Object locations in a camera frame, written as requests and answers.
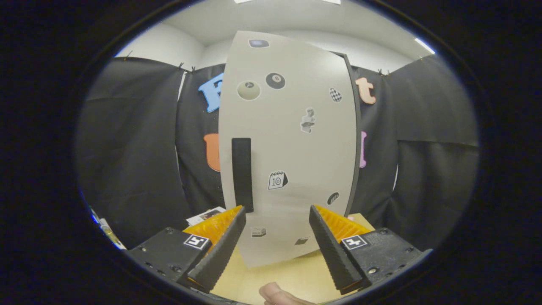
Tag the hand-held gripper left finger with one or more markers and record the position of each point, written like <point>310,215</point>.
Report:
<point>222,250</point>

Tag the grey shoe cabinet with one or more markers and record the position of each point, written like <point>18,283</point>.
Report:
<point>358,135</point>

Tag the small ceiling light panel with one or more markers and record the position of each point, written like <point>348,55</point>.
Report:
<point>424,45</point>

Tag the light grey shoe cabinet door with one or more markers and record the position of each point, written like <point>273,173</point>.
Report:
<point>296,148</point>

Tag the white book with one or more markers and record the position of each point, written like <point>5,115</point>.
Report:
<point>205,215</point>

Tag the white yellow printed packet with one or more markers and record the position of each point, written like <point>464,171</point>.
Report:
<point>112,235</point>

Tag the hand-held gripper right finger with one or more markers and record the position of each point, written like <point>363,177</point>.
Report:
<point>332,250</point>

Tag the long ceiling light panel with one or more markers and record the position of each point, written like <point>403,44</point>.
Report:
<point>243,1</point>

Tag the black backdrop cloth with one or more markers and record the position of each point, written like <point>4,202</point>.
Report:
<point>127,148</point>

